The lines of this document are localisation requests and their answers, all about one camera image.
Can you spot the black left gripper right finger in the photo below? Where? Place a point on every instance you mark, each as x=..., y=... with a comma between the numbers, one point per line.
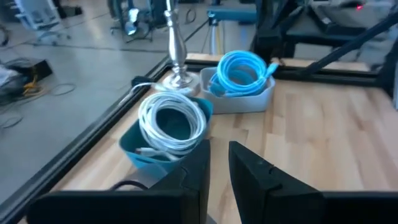
x=264, y=193

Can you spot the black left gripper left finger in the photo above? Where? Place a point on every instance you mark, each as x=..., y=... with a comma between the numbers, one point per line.
x=199, y=174

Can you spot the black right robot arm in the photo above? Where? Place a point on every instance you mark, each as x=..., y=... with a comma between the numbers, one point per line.
x=390, y=62

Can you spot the teal plastic bin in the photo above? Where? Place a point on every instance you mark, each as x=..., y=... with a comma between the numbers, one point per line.
x=133, y=146

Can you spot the grey plastic bin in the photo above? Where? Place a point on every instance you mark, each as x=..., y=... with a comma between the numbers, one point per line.
x=242, y=104

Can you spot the black lamp plug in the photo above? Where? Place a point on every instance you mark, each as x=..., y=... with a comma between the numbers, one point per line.
x=140, y=81

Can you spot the table lamp with white shade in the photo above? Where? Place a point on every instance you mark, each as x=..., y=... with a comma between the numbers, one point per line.
x=176, y=46

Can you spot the blue background cart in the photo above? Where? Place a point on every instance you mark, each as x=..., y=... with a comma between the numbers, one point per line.
x=231, y=15

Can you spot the black side desk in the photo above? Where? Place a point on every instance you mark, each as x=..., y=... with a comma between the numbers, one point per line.
x=273, y=28

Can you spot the black diagonal pole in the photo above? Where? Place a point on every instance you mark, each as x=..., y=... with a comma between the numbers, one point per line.
x=351, y=45

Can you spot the white office chair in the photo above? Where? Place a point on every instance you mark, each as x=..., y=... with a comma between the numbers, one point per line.
x=40, y=18

